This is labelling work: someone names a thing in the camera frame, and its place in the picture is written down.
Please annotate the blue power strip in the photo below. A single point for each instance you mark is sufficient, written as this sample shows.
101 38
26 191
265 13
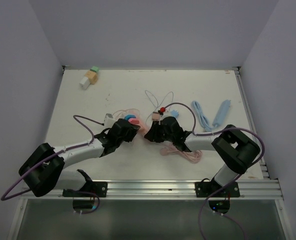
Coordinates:
221 113

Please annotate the white plug cube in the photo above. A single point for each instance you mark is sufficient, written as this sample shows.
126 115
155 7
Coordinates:
84 83

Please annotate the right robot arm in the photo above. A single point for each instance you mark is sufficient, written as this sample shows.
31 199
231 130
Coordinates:
236 149

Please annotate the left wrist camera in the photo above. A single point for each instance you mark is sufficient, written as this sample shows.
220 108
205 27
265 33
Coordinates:
109 120

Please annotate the pink power strip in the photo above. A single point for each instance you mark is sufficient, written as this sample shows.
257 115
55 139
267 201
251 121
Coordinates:
143 127

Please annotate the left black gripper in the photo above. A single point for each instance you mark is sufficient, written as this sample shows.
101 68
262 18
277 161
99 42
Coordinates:
132 132

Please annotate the cyan plug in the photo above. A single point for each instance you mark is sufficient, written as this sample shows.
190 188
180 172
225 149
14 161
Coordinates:
129 116

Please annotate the hot pink plug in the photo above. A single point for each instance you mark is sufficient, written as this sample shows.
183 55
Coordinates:
134 121

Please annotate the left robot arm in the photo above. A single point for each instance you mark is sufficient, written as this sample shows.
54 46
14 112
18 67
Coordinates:
41 171

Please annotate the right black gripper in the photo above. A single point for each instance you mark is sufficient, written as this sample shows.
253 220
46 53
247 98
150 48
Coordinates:
153 134

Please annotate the aluminium front rail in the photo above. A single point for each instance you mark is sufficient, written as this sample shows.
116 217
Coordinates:
262 189

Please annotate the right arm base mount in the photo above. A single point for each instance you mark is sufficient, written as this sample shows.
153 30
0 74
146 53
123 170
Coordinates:
213 188

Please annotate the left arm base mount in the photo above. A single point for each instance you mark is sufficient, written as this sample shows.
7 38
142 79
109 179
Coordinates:
79 184

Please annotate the tan plug cube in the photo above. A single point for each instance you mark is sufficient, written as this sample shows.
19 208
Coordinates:
92 76

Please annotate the green plug cube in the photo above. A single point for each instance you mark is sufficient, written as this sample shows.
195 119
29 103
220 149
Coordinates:
94 69

